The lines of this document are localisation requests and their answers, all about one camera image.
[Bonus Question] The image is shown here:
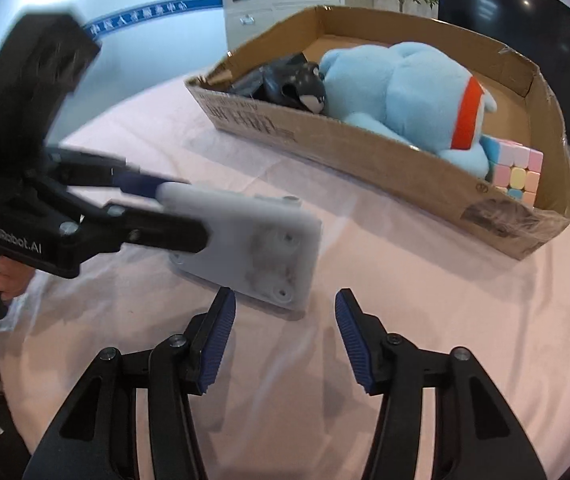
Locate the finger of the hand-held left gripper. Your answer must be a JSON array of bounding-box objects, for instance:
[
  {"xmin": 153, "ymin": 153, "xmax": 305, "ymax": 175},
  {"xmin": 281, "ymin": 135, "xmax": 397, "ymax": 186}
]
[
  {"xmin": 61, "ymin": 201, "xmax": 212, "ymax": 264},
  {"xmin": 47, "ymin": 147, "xmax": 190, "ymax": 199}
]

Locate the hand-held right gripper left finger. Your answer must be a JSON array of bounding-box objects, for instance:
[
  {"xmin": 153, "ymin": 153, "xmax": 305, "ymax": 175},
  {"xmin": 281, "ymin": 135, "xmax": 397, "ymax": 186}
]
[{"xmin": 22, "ymin": 287, "xmax": 238, "ymax": 480}]

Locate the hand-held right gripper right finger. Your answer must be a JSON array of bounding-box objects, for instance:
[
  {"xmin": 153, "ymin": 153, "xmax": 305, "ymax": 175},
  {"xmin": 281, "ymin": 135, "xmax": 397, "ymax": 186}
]
[{"xmin": 335, "ymin": 288, "xmax": 548, "ymax": 480}]

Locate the white plastic plate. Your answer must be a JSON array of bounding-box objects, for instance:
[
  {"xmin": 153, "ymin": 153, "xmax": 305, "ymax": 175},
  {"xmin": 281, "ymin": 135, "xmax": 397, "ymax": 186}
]
[{"xmin": 157, "ymin": 181, "xmax": 323, "ymax": 313}]

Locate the cardboard box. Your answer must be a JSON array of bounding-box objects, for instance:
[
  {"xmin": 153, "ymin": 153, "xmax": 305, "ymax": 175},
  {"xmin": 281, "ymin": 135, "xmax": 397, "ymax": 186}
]
[{"xmin": 185, "ymin": 5, "xmax": 570, "ymax": 261}]

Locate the light blue plush toy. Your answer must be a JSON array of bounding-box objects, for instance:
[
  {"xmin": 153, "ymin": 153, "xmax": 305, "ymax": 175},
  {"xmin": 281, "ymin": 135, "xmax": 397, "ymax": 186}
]
[{"xmin": 319, "ymin": 42, "xmax": 500, "ymax": 180}]

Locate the person's left hand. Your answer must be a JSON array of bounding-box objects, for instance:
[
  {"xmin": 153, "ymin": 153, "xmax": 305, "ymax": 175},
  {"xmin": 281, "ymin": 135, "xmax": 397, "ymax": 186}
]
[{"xmin": 0, "ymin": 255, "xmax": 36, "ymax": 302}]

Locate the pink tablecloth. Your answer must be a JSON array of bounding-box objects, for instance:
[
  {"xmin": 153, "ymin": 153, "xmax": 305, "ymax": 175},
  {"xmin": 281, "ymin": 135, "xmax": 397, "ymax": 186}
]
[{"xmin": 0, "ymin": 72, "xmax": 570, "ymax": 480}]

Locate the beige cabinet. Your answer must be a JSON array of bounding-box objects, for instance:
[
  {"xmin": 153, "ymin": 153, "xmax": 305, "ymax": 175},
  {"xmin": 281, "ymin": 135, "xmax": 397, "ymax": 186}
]
[{"xmin": 220, "ymin": 0, "xmax": 346, "ymax": 53}]

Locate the black plush toy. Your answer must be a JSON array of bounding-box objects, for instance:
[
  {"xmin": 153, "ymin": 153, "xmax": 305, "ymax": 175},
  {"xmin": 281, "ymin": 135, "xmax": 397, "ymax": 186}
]
[{"xmin": 225, "ymin": 52, "xmax": 328, "ymax": 113}]

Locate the pastel puzzle cube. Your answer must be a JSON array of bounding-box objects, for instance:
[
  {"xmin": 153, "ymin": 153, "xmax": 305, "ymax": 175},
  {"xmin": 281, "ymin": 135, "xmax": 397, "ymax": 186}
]
[{"xmin": 480, "ymin": 135, "xmax": 544, "ymax": 207}]

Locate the black screen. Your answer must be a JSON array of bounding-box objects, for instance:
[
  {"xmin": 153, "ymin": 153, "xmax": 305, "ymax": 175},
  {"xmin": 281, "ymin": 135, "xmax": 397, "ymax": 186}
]
[{"xmin": 437, "ymin": 0, "xmax": 570, "ymax": 176}]

